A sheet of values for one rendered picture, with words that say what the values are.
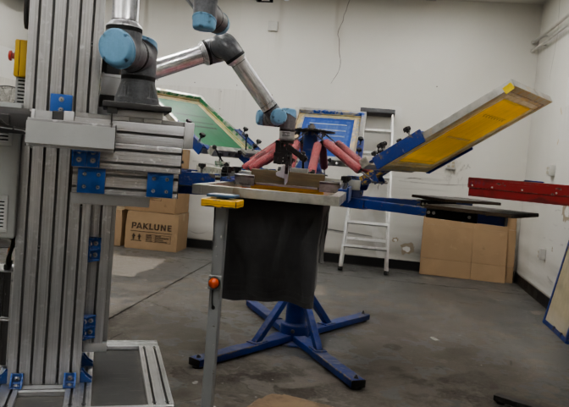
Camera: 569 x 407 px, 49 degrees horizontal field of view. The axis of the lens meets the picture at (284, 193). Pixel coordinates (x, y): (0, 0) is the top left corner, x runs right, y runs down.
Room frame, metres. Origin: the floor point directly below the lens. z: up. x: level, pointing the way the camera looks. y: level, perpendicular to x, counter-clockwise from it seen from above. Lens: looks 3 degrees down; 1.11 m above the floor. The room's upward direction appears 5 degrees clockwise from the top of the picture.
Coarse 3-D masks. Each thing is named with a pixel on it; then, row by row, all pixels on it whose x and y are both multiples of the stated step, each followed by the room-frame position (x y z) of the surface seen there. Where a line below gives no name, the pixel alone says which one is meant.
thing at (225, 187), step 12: (192, 192) 2.48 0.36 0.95; (204, 192) 2.47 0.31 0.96; (216, 192) 2.47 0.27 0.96; (228, 192) 2.46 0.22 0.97; (240, 192) 2.45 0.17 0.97; (252, 192) 2.44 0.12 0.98; (264, 192) 2.44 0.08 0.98; (276, 192) 2.43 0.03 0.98; (288, 192) 2.42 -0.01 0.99; (324, 192) 3.15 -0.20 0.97; (312, 204) 2.41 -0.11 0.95; (324, 204) 2.40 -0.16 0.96; (336, 204) 2.40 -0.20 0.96
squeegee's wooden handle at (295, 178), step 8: (256, 168) 3.04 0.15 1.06; (256, 176) 3.03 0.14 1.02; (264, 176) 3.03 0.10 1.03; (272, 176) 3.02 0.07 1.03; (296, 176) 3.01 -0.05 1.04; (304, 176) 3.00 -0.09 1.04; (312, 176) 2.99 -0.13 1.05; (320, 176) 2.99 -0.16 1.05; (288, 184) 3.01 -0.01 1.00; (296, 184) 3.01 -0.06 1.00; (304, 184) 3.00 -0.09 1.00; (312, 184) 2.99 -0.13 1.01
